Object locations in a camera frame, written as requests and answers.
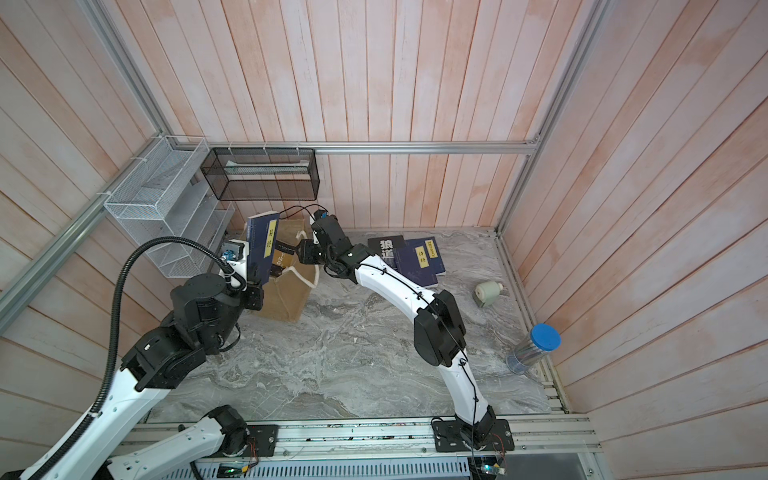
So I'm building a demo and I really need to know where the white wire mesh shelf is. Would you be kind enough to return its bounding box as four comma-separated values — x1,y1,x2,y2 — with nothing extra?
105,135,235,250

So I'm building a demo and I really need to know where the navy book far right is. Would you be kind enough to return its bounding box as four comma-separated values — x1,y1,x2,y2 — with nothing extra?
411,236,446,275

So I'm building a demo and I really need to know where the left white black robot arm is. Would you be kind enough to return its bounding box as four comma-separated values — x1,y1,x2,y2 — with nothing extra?
4,274,263,479

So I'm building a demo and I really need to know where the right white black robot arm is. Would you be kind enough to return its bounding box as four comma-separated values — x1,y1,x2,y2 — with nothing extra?
297,208,496,446

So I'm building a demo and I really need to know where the navy book yijing label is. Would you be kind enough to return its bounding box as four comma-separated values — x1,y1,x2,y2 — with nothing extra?
245,211,280,285

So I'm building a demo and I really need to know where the navy book yellow label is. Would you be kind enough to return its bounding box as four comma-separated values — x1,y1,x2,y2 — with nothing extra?
397,239,439,287

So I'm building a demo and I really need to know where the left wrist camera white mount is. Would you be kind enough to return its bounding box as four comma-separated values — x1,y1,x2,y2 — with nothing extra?
220,240,249,280

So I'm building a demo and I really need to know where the black wolf title book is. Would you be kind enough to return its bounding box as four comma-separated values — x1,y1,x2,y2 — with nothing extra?
367,235,406,270

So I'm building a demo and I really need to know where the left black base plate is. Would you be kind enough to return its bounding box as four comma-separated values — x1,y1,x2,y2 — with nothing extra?
230,424,279,458

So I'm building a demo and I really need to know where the black wire mesh basket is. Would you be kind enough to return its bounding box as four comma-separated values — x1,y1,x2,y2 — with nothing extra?
201,146,320,202

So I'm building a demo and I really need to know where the aluminium mounting rail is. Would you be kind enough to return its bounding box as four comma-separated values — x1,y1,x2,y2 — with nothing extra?
104,413,601,466

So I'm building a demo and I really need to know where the clear jar blue lid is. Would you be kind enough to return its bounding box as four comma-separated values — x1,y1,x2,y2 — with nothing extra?
506,324,562,375

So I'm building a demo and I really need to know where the burlap canvas tote bag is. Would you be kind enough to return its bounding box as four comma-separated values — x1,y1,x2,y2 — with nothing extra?
258,217,320,323

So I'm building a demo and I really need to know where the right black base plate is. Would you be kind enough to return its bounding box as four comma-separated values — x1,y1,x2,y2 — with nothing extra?
430,417,515,453

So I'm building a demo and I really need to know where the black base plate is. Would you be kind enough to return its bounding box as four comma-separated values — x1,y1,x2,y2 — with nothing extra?
230,424,279,458
430,417,515,453

